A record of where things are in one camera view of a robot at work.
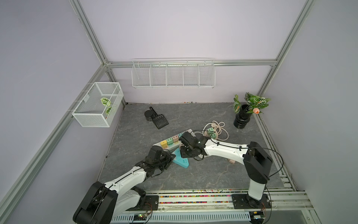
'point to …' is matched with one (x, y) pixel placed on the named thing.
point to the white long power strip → (174, 141)
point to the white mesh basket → (101, 106)
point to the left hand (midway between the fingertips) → (174, 159)
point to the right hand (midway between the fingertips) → (181, 153)
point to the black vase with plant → (255, 104)
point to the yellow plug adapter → (164, 144)
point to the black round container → (148, 115)
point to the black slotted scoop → (159, 120)
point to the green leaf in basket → (105, 101)
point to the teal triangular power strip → (182, 162)
